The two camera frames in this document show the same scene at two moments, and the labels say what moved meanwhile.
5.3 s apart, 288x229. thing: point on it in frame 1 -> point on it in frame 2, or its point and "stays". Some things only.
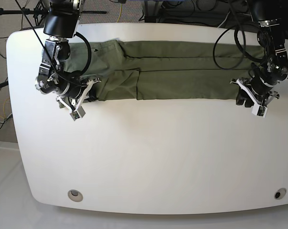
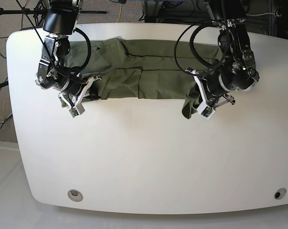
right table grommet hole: x=280 y=193 stays
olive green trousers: x=121 y=70 stays
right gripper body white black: x=76 y=93 stays
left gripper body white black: x=259 y=88 -> x=213 y=91
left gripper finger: x=242 y=94 -> x=195 y=92
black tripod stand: x=38 y=12 stays
